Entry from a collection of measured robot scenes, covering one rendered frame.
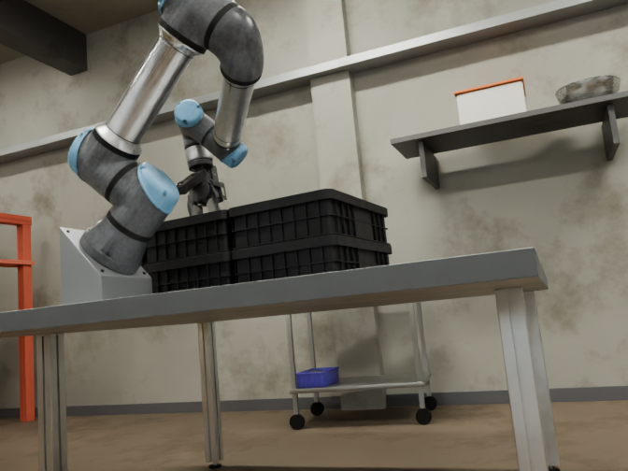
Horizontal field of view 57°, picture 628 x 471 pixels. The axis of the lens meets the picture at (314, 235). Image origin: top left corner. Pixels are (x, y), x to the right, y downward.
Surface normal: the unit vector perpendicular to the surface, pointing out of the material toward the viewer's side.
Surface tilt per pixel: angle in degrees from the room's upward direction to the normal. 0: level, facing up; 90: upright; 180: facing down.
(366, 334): 90
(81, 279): 90
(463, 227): 90
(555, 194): 90
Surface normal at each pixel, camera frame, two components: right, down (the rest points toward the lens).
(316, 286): -0.38, -0.10
